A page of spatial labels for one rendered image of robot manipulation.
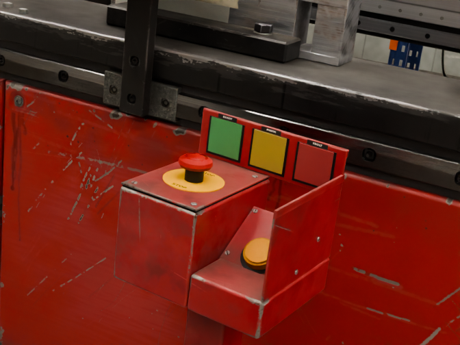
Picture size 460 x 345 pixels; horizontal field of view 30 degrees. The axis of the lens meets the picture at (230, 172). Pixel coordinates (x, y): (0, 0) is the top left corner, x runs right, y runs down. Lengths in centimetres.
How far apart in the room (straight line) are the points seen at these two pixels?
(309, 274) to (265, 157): 15
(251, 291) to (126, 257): 16
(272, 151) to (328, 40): 27
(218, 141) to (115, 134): 26
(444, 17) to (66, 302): 77
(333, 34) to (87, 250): 51
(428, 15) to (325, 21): 27
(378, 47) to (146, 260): 473
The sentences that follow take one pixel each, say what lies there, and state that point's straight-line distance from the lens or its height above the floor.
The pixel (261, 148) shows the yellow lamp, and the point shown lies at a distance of 103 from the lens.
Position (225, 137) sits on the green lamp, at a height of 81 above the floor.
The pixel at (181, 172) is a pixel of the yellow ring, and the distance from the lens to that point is 101.
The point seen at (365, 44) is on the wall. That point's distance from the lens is 564.
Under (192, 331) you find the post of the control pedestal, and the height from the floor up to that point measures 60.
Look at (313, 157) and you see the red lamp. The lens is 100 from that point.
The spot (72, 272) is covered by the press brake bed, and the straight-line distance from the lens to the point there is 141.
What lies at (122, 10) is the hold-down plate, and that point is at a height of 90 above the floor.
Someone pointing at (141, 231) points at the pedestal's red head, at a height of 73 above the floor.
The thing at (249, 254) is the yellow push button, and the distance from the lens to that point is 96.
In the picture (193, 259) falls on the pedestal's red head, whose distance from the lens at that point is 94.
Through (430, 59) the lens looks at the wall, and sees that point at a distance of 559.
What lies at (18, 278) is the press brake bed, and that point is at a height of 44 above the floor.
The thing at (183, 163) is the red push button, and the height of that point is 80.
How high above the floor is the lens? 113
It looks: 20 degrees down
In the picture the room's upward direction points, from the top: 7 degrees clockwise
